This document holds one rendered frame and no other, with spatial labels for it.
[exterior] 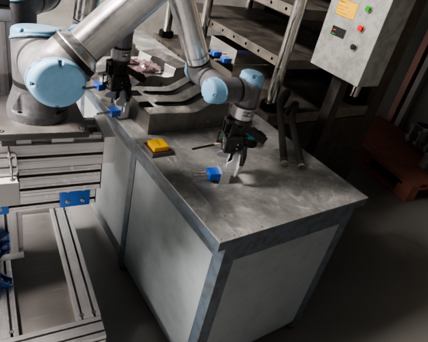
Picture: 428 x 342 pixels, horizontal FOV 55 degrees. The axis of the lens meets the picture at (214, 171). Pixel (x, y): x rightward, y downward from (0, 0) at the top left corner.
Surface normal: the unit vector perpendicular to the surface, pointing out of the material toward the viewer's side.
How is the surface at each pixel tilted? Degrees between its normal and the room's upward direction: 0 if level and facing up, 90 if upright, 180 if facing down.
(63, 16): 90
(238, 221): 0
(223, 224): 0
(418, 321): 0
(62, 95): 95
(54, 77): 95
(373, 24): 90
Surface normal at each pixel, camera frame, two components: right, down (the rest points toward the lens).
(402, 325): 0.21, -0.83
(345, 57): -0.82, 0.14
